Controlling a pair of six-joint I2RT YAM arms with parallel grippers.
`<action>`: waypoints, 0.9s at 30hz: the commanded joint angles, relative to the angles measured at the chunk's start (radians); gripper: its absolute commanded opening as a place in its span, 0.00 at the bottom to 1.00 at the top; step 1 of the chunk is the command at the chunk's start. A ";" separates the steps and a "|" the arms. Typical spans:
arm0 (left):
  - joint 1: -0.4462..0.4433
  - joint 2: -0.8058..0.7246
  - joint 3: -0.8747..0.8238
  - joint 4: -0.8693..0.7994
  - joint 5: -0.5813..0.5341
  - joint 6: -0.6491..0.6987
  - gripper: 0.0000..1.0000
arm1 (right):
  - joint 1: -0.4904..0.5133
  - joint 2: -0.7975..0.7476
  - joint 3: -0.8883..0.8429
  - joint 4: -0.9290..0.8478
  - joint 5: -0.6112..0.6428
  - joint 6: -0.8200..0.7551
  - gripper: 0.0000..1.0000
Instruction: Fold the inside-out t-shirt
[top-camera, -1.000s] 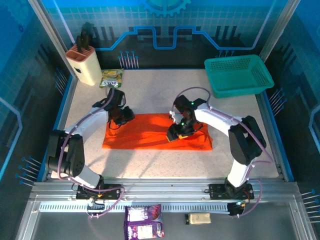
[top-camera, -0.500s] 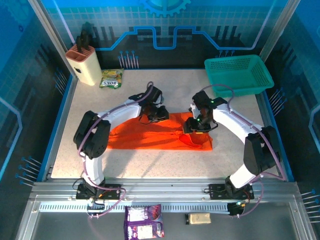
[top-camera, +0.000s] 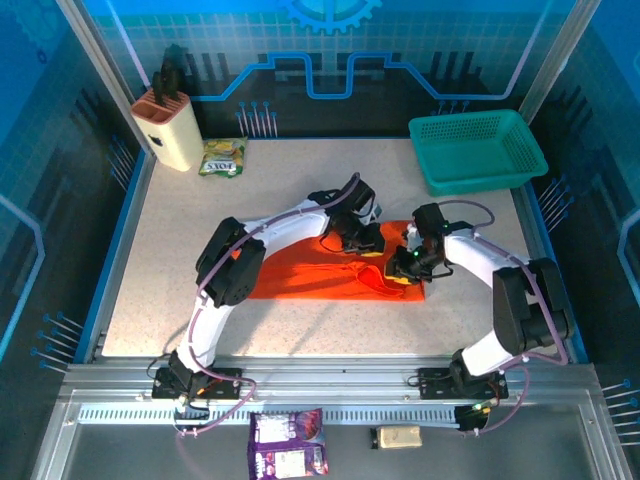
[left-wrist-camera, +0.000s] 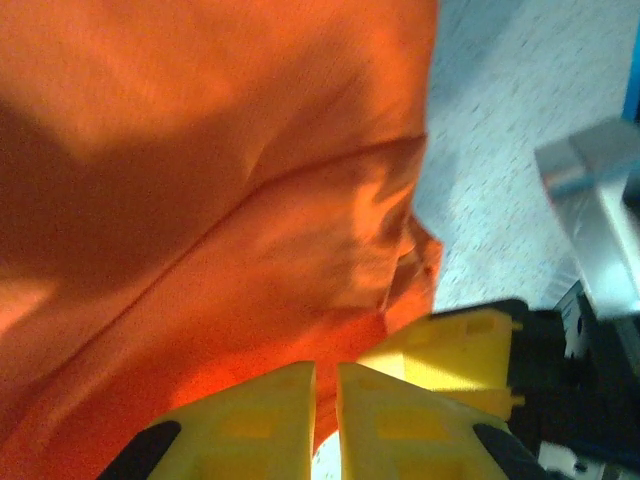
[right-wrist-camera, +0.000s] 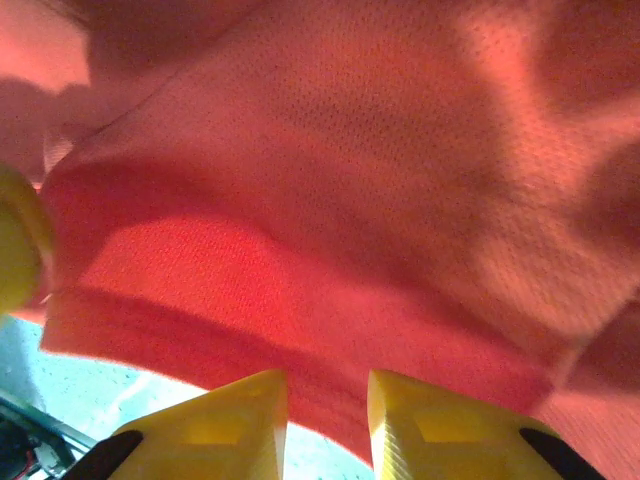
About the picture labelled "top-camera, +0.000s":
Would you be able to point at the orange t-shirt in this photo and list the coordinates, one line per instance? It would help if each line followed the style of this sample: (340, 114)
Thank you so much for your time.
(320, 280)

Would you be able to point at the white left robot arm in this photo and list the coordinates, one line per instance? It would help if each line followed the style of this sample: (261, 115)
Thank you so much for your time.
(290, 225)

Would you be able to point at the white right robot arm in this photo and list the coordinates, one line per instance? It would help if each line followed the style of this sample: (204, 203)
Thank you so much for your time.
(470, 260)

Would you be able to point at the teal plastic basket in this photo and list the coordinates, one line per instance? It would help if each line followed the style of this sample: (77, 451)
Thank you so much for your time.
(475, 150)

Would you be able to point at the green snack packet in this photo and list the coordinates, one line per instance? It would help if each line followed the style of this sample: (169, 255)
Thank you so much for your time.
(222, 155)

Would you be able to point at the purple snack packet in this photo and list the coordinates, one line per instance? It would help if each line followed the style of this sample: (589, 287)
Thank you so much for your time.
(287, 445)

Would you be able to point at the cream knife block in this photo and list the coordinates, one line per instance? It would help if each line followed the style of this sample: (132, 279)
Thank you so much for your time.
(172, 135)

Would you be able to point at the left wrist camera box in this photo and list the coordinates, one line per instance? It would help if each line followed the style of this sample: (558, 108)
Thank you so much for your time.
(360, 197)

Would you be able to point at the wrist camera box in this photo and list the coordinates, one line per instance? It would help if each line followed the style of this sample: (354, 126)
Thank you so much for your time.
(360, 197)
(429, 220)

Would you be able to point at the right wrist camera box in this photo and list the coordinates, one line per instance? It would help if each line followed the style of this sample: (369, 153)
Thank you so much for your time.
(429, 220)

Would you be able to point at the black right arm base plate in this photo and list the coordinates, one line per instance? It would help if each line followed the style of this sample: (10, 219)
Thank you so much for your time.
(432, 382)

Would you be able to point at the aluminium frame rail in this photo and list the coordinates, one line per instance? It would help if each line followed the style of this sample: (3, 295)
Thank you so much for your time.
(325, 380)

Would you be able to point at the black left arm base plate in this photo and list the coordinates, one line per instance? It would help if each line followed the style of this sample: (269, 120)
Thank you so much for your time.
(225, 375)

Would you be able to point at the aluminium frame post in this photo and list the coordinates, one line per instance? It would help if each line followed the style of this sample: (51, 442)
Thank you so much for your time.
(562, 50)
(100, 55)

